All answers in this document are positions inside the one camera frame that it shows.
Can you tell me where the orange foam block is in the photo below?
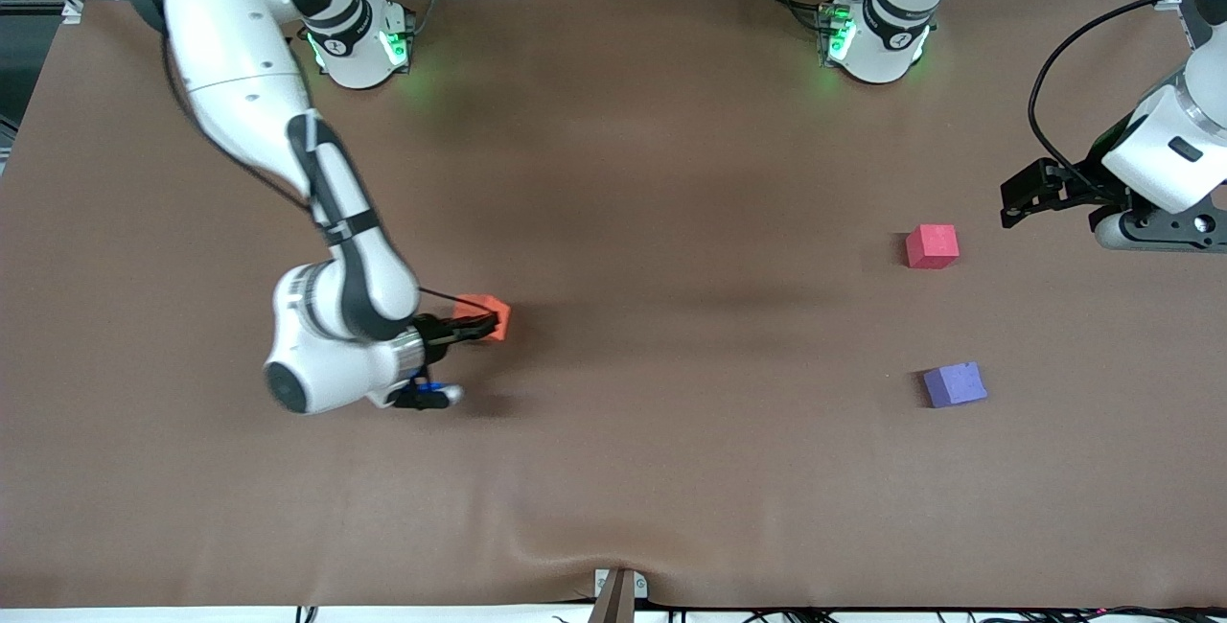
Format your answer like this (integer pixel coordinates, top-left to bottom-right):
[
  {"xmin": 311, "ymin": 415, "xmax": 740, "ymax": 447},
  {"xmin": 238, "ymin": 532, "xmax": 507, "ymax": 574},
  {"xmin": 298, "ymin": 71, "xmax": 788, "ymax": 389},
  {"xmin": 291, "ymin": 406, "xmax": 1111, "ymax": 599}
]
[{"xmin": 452, "ymin": 293, "xmax": 513, "ymax": 345}]

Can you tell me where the red foam block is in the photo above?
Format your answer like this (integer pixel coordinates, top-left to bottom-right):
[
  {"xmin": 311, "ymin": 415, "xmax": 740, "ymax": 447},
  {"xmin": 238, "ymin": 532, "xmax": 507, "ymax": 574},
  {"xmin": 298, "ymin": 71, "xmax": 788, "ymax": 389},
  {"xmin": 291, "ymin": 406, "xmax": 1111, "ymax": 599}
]
[{"xmin": 905, "ymin": 224, "xmax": 961, "ymax": 270}]

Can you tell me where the brown table cloth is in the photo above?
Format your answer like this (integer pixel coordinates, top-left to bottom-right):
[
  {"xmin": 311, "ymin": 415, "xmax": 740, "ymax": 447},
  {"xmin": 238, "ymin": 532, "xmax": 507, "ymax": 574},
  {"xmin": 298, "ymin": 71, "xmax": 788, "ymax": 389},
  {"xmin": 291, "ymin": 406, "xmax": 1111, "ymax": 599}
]
[{"xmin": 0, "ymin": 0, "xmax": 1227, "ymax": 611}]

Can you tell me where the purple foam block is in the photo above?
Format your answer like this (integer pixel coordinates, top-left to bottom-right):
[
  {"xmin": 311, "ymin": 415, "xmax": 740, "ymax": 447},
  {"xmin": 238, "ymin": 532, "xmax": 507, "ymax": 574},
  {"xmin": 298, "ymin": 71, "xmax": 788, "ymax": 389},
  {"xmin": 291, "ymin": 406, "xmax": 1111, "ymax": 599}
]
[{"xmin": 922, "ymin": 361, "xmax": 989, "ymax": 409}]

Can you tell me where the brown clamp bar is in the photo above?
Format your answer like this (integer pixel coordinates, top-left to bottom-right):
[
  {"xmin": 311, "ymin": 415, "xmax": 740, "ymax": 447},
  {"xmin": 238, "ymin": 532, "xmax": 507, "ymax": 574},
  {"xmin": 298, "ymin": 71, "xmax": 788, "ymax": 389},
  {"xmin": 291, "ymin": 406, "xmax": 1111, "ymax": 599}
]
[{"xmin": 587, "ymin": 569, "xmax": 637, "ymax": 623}]

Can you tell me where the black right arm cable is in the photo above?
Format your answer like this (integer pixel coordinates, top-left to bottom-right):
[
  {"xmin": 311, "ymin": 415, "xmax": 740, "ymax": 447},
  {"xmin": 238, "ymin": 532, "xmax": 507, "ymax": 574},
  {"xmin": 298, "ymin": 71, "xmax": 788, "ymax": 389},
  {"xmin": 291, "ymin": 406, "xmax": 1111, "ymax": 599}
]
[{"xmin": 161, "ymin": 29, "xmax": 485, "ymax": 308}]

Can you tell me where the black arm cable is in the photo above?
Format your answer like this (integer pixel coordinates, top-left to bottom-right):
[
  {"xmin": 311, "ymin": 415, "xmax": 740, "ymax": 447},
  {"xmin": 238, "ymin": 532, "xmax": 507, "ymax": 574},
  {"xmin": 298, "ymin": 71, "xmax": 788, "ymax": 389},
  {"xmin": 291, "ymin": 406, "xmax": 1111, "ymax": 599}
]
[
  {"xmin": 161, "ymin": 29, "xmax": 485, "ymax": 308},
  {"xmin": 1028, "ymin": 0, "xmax": 1194, "ymax": 188}
]

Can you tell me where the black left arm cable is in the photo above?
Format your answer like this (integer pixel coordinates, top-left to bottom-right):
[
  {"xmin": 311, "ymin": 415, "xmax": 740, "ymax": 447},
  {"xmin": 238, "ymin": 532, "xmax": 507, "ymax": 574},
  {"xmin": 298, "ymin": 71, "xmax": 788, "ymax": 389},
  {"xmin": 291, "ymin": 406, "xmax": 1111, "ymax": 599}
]
[{"xmin": 1028, "ymin": 0, "xmax": 1194, "ymax": 188}]

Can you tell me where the silver table clamp bracket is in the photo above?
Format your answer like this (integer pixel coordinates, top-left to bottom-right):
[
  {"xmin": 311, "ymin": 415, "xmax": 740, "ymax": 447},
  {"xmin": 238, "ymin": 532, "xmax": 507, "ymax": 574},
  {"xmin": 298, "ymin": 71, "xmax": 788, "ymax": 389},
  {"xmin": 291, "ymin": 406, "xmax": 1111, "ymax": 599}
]
[{"xmin": 594, "ymin": 568, "xmax": 649, "ymax": 601}]

